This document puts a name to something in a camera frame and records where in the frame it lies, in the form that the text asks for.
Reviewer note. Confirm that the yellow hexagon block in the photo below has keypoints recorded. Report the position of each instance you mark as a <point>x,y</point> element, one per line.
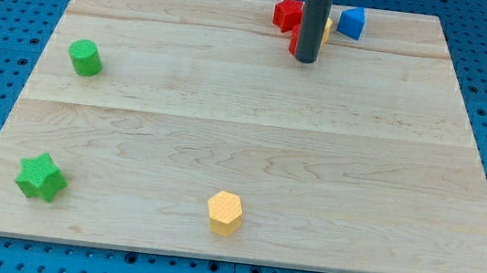
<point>225,213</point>

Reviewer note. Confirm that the yellow heart block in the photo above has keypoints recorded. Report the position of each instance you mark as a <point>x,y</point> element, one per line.
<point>327,30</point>

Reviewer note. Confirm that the light wooden board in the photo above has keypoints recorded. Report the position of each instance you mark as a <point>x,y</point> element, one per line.
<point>361,162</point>

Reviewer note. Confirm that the red block behind rod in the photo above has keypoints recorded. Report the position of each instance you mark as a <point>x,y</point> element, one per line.
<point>294,39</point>

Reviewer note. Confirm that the red star block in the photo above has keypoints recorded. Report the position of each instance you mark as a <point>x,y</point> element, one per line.
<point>287,14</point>

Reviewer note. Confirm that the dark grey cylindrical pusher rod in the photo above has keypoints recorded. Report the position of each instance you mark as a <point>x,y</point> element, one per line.
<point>315,14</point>

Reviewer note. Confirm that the blue triangular block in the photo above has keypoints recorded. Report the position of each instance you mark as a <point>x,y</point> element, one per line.
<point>352,22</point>

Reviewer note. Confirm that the green cylinder block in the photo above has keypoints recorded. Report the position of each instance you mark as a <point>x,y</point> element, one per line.
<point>84,56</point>

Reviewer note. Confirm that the green star block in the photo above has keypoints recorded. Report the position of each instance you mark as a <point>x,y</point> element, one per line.
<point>40,177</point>

